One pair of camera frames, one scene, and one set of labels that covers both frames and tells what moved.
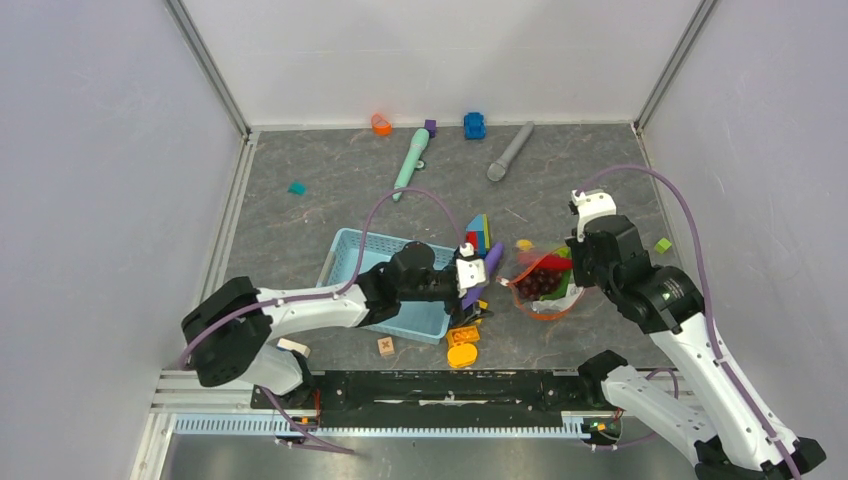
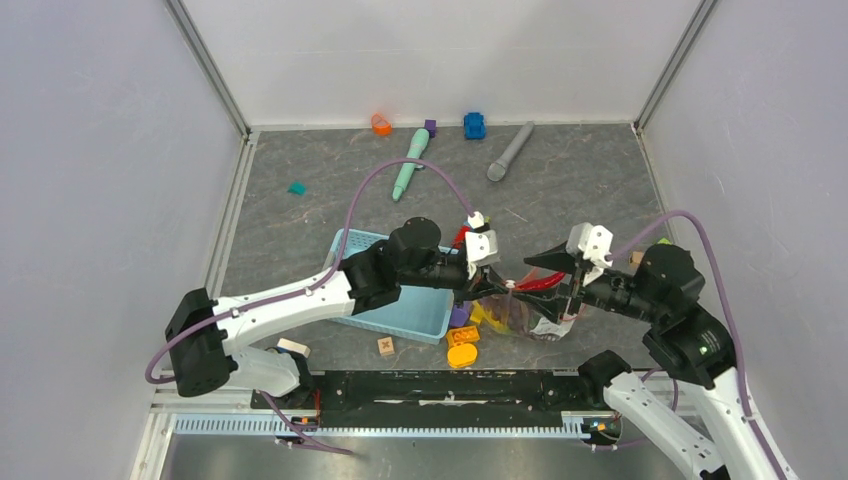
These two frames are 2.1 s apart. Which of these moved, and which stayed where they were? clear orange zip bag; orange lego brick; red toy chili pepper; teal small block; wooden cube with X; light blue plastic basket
Moved: red toy chili pepper; clear orange zip bag
Stayed: light blue plastic basket; teal small block; wooden cube with X; orange lego brick
